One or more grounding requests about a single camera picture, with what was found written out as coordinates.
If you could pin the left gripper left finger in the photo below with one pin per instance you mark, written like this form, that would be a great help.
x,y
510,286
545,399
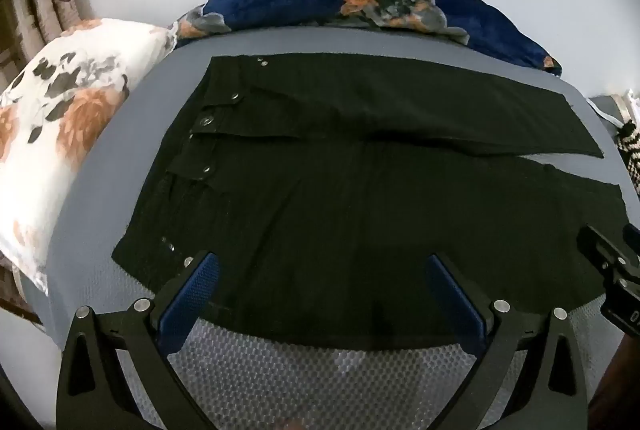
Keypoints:
x,y
92,389

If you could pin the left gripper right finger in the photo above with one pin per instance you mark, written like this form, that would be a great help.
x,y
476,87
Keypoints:
x,y
551,390

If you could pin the black pants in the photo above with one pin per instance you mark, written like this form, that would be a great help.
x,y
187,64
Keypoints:
x,y
327,184

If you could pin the grey mesh mattress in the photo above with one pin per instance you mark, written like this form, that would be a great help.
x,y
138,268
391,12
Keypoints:
x,y
243,382

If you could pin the black white striped knit item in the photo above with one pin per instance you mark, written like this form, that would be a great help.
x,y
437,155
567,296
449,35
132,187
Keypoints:
x,y
628,145

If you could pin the white dotted cloth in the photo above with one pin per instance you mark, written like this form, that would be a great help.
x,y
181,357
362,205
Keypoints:
x,y
633,104

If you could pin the white floral pillow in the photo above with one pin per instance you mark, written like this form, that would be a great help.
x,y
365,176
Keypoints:
x,y
52,114

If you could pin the navy floral blanket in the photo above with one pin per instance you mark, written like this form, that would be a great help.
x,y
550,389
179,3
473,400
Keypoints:
x,y
471,23

